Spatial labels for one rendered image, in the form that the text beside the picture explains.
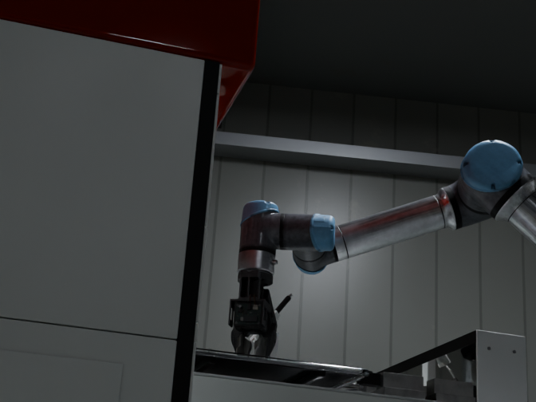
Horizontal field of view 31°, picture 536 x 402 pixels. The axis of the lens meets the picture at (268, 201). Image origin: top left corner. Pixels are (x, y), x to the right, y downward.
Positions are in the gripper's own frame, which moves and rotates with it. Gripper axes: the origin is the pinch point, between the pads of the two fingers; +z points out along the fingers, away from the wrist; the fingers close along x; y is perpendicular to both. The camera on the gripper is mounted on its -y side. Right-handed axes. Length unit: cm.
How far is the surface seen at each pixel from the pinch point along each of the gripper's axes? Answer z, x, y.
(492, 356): 0, 47, 20
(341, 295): -79, -19, -223
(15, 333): 11, -9, 81
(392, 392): 4.1, 28.8, 9.7
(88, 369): 14, -1, 77
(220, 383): 10, 8, 48
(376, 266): -94, -5, -228
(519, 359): -1, 51, 17
